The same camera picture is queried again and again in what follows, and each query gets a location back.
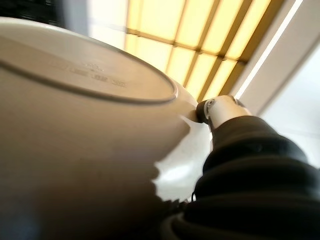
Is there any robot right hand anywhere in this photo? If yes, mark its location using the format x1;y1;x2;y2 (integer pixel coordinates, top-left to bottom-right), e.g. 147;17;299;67
162;94;320;240

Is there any cream round plate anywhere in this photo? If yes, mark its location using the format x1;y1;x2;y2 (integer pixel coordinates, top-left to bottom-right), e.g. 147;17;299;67
0;16;199;240

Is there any yellow window with dark frame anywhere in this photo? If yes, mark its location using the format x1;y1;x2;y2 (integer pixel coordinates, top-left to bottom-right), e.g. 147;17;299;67
124;0;286;102

